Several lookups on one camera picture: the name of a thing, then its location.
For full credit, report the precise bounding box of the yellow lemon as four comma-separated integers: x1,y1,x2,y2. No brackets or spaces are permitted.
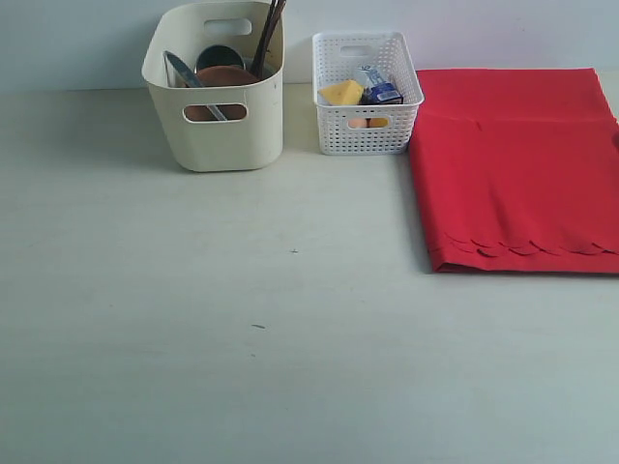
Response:
368,118,390,129

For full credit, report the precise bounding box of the blue white milk carton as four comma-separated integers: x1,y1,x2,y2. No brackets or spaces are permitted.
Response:
354,65,403,105

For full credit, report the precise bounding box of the white perforated plastic basket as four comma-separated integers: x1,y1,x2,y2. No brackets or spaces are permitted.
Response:
312,32,424,156

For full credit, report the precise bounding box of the cream plastic bin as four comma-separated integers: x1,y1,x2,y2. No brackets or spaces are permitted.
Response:
141,1,284,172

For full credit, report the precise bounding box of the brown wooden plate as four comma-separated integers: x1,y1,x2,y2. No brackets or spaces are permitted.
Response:
184,65,259,122

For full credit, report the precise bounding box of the brown egg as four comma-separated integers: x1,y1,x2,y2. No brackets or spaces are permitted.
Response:
348,118,368,130

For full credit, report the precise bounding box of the dark wooden chopstick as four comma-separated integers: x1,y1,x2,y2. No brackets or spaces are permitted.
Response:
257,0,287,80
250,0,279,79

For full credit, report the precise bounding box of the metal table knife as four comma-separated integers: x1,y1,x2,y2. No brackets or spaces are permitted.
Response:
162,50,232,122

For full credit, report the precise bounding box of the red table cloth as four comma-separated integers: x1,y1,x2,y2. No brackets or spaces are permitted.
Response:
410,69,618,275

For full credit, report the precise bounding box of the yellow cheese wedge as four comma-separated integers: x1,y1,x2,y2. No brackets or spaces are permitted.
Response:
318,79,365,106

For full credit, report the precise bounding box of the stainless steel cup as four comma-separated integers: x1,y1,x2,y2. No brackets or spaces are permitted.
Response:
194,44,246,72

